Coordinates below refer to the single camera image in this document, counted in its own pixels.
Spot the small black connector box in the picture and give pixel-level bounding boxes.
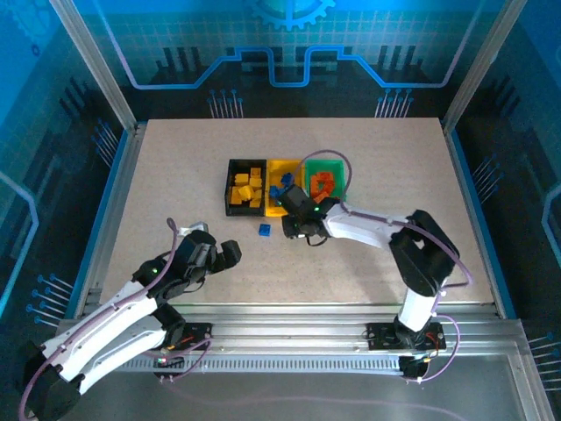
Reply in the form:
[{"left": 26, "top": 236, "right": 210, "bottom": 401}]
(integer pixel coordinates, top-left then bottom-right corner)
[
  {"left": 401, "top": 355, "right": 430, "bottom": 382},
  {"left": 153, "top": 353, "right": 186, "bottom": 379}
]

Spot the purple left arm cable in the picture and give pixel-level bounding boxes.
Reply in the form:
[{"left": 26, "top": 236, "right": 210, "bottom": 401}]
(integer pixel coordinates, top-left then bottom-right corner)
[{"left": 17, "top": 217, "right": 183, "bottom": 420}]

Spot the green plastic container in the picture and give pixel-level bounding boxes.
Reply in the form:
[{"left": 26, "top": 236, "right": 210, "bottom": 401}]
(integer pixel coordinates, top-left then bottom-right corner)
[{"left": 303, "top": 158, "right": 348, "bottom": 203}]

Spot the yellow plastic container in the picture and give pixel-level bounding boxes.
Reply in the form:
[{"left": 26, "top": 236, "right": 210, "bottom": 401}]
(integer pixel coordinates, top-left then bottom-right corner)
[{"left": 265, "top": 158, "right": 308, "bottom": 218}]

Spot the grey metal panel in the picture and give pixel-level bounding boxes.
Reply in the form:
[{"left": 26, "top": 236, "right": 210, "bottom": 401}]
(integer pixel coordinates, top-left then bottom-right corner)
[{"left": 104, "top": 353, "right": 549, "bottom": 421}]

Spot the black plastic container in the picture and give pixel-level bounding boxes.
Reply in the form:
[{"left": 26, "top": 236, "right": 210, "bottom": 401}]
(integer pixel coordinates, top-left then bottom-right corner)
[{"left": 224, "top": 158, "right": 269, "bottom": 218}]

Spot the slotted grey cable duct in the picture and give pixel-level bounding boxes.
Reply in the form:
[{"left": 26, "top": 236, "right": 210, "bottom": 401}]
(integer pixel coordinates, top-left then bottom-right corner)
[{"left": 122, "top": 353, "right": 407, "bottom": 375}]

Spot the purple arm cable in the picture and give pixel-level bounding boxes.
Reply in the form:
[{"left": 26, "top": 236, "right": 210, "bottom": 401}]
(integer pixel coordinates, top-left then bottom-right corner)
[
  {"left": 288, "top": 150, "right": 473, "bottom": 382},
  {"left": 17, "top": 217, "right": 183, "bottom": 420}
]

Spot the aluminium frame post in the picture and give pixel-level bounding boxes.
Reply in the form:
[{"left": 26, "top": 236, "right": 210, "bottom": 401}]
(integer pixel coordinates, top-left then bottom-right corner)
[
  {"left": 441, "top": 0, "right": 521, "bottom": 132},
  {"left": 46, "top": 0, "right": 140, "bottom": 135}
]

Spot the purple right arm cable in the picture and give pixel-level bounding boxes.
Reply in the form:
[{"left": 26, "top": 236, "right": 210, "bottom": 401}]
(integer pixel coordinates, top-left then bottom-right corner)
[{"left": 288, "top": 150, "right": 473, "bottom": 382}]

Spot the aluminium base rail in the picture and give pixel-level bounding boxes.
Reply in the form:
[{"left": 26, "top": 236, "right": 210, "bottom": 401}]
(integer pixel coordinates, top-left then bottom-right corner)
[{"left": 56, "top": 301, "right": 525, "bottom": 354}]

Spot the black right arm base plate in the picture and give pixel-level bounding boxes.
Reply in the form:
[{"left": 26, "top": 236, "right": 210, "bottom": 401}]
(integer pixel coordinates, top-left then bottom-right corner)
[{"left": 365, "top": 322, "right": 447, "bottom": 353}]

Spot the aluminium table side rail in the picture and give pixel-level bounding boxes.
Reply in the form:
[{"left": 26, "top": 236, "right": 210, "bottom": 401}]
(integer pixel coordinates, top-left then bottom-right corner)
[
  {"left": 72, "top": 122, "right": 148, "bottom": 319},
  {"left": 441, "top": 120, "right": 521, "bottom": 320}
]

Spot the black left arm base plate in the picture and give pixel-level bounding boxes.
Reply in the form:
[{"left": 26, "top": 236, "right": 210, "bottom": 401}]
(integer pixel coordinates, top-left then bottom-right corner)
[{"left": 177, "top": 322, "right": 215, "bottom": 352}]

